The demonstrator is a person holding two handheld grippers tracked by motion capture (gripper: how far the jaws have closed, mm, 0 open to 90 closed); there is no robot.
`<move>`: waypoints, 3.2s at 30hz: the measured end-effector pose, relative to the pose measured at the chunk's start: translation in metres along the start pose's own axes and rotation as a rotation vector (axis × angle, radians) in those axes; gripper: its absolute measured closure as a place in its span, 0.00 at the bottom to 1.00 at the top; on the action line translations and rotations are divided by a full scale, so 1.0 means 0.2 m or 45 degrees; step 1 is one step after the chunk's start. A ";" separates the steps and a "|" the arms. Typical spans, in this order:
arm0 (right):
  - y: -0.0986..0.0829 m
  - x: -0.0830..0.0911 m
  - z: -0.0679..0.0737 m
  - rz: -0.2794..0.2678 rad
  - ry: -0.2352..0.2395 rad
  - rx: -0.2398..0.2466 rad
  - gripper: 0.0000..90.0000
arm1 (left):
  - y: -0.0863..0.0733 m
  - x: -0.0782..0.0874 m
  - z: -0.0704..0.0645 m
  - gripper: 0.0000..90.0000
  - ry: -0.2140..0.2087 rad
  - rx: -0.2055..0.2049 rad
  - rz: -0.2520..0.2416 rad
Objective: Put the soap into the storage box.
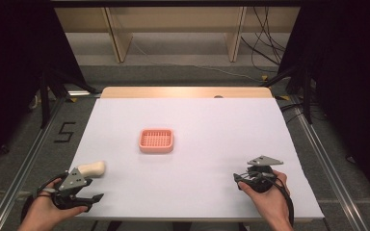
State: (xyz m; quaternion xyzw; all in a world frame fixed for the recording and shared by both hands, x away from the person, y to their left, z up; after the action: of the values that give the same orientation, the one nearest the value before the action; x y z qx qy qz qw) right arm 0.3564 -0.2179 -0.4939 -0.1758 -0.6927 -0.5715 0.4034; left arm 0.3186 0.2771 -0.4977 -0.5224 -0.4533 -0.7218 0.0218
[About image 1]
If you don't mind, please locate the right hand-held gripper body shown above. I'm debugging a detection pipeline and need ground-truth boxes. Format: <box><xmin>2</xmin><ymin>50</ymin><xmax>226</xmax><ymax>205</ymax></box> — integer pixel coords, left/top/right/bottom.
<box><xmin>240</xmin><ymin>155</ymin><xmax>284</xmax><ymax>193</ymax></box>

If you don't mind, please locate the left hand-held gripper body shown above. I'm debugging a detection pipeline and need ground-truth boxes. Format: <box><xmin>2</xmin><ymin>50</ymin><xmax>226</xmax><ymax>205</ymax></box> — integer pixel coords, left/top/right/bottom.
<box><xmin>52</xmin><ymin>167</ymin><xmax>93</xmax><ymax>212</ymax></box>

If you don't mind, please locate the cream bread roll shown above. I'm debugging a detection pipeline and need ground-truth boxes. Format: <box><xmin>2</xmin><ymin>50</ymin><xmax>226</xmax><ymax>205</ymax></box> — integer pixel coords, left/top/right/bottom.
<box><xmin>76</xmin><ymin>161</ymin><xmax>107</xmax><ymax>179</ymax></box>

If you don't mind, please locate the pink soap dish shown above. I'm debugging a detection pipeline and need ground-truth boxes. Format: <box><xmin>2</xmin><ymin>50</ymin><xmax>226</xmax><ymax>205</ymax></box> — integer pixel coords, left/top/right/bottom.
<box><xmin>138</xmin><ymin>128</ymin><xmax>175</xmax><ymax>154</ymax></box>

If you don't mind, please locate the person's right hand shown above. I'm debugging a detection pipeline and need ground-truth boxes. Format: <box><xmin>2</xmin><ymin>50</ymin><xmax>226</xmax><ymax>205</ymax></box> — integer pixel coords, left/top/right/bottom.
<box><xmin>237</xmin><ymin>169</ymin><xmax>292</xmax><ymax>225</ymax></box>

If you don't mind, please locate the person's left hand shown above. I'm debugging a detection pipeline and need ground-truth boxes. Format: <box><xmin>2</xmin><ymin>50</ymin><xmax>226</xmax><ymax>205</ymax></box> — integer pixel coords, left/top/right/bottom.
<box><xmin>21</xmin><ymin>177</ymin><xmax>90</xmax><ymax>229</ymax></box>

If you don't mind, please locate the white table mat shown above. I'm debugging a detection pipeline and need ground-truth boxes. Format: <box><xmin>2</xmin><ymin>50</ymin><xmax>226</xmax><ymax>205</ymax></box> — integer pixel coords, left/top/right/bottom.
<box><xmin>68</xmin><ymin>97</ymin><xmax>326</xmax><ymax>223</ymax></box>

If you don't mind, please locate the black metal stand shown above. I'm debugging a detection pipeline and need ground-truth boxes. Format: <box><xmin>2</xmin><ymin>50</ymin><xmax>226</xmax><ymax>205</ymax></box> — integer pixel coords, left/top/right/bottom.
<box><xmin>39</xmin><ymin>67</ymin><xmax>101</xmax><ymax>130</ymax></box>
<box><xmin>259</xmin><ymin>56</ymin><xmax>315</xmax><ymax>125</ymax></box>

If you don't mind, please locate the wooden table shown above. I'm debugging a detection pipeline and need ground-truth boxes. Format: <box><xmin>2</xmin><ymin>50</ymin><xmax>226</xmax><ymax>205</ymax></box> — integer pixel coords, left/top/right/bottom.
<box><xmin>99</xmin><ymin>86</ymin><xmax>275</xmax><ymax>99</ymax></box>

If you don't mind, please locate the dark curtain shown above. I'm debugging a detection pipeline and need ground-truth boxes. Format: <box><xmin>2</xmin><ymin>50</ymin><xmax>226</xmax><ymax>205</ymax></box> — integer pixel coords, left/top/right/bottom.
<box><xmin>277</xmin><ymin>0</ymin><xmax>370</xmax><ymax>200</ymax></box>
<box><xmin>0</xmin><ymin>0</ymin><xmax>89</xmax><ymax>167</ymax></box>

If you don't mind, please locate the beige wooden desk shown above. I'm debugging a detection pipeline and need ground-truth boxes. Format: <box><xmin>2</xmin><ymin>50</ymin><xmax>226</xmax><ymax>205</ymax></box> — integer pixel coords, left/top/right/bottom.
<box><xmin>53</xmin><ymin>6</ymin><xmax>302</xmax><ymax>64</ymax></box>

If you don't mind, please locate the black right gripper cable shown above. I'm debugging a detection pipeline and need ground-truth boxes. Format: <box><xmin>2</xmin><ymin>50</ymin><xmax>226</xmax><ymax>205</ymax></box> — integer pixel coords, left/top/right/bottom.
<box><xmin>259</xmin><ymin>172</ymin><xmax>296</xmax><ymax>227</ymax></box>

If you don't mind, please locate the aluminium floor rail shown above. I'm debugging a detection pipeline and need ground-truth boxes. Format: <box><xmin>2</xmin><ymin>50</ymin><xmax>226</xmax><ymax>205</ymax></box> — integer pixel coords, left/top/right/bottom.
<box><xmin>0</xmin><ymin>94</ymin><xmax>67</xmax><ymax>231</ymax></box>
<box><xmin>289</xmin><ymin>94</ymin><xmax>370</xmax><ymax>231</ymax></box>

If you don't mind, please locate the bundle of black floor cables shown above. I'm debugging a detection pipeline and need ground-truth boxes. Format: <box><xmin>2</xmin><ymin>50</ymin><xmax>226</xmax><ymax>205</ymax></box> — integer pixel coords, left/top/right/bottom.
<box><xmin>240</xmin><ymin>6</ymin><xmax>287</xmax><ymax>74</ymax></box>

